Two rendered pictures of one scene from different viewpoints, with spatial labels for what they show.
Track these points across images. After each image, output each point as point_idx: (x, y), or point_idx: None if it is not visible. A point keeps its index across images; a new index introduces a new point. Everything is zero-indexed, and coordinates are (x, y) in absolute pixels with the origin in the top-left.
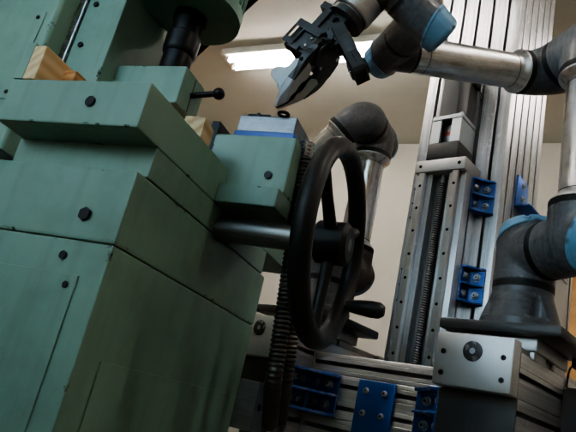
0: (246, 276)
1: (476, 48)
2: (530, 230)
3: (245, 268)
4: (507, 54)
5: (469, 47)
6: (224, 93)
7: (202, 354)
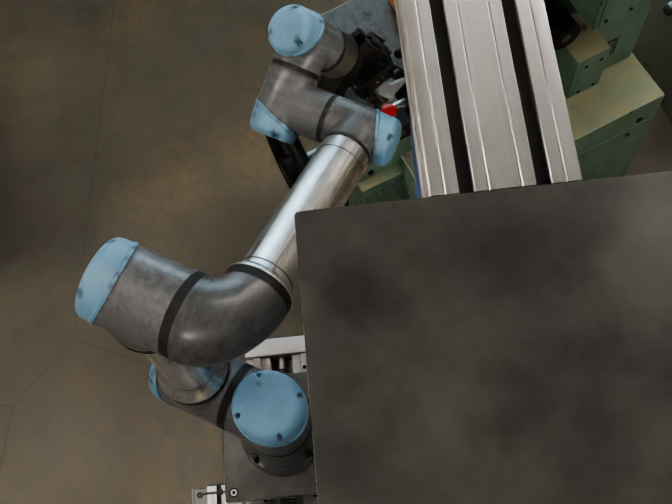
0: (403, 190)
1: (281, 202)
2: (248, 364)
3: (400, 183)
4: (254, 243)
5: (287, 193)
6: (394, 54)
7: (384, 189)
